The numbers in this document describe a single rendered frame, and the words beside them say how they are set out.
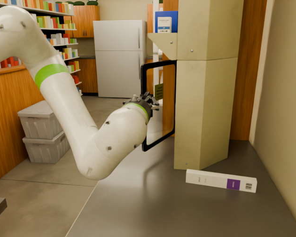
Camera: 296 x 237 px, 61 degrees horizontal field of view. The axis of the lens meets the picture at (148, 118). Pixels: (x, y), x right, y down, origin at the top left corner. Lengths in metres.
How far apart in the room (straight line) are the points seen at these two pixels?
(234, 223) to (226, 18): 0.73
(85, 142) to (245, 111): 0.98
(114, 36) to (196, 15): 5.16
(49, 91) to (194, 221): 0.61
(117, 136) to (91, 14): 6.09
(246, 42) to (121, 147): 0.95
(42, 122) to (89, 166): 2.50
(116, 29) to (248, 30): 4.89
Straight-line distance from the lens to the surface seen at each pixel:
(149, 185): 1.02
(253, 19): 1.39
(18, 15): 0.83
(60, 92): 0.81
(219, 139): 1.17
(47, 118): 3.09
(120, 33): 6.05
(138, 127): 0.61
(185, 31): 0.98
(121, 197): 0.97
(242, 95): 1.42
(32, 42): 0.85
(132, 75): 6.06
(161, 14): 1.18
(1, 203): 1.08
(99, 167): 0.66
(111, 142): 0.62
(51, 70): 0.87
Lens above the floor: 1.51
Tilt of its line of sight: 19 degrees down
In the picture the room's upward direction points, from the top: straight up
